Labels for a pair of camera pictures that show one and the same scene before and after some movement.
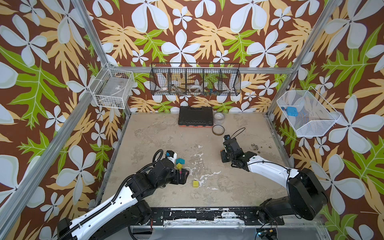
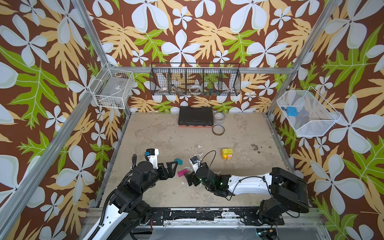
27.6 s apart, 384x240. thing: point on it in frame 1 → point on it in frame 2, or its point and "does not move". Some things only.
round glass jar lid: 218,130 does not move
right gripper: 227,153 → 193,177
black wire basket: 195,79 does not move
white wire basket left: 111,88 does not move
